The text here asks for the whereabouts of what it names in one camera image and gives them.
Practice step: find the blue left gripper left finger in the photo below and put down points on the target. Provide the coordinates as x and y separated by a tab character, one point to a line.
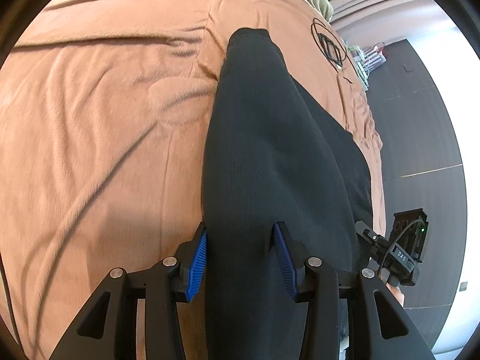
192	256

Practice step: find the person's right hand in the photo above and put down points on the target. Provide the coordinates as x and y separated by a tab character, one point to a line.
396	291

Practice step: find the black t-shirt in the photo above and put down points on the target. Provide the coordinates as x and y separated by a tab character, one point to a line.
272	154

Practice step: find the brown bed blanket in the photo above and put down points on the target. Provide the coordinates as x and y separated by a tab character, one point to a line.
105	111

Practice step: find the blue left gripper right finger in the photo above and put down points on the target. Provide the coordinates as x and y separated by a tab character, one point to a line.
290	262

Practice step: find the pink curtain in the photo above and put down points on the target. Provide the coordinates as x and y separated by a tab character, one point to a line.
368	22

